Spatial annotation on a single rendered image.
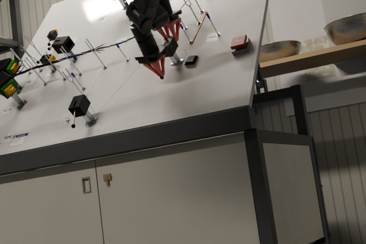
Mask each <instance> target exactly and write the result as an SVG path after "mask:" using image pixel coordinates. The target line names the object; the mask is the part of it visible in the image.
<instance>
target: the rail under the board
mask: <svg viewBox="0 0 366 244"><path fill-rule="evenodd" d="M254 129H257V121H256V116H255V109H254V108H250V107H242V108H237V109H232V110H228V111H223V112H218V113H213V114H208V115H202V116H199V117H194V118H188V119H183V120H178V121H173V122H169V123H164V124H158V125H153V126H148V127H143V128H140V129H134V130H129V131H124V132H118V133H113V134H110V135H104V136H99V137H94V138H88V139H83V140H80V141H74V142H69V143H64V144H59V145H54V146H50V147H45V148H40V149H34V150H29V151H24V152H18V153H15V154H10V155H4V156H0V176H2V175H8V174H14V173H19V172H25V171H29V170H35V169H40V168H46V167H52V166H58V165H61V164H67V163H73V162H79V161H85V160H91V159H95V158H101V157H106V156H112V155H118V154H124V153H130V152H133V151H139V150H145V149H151V148H157V147H162V146H166V145H172V144H178V143H183V142H189V141H195V140H199V139H205V138H211V137H217V136H222V135H228V134H232V133H238V132H244V131H248V130H254Z"/></svg>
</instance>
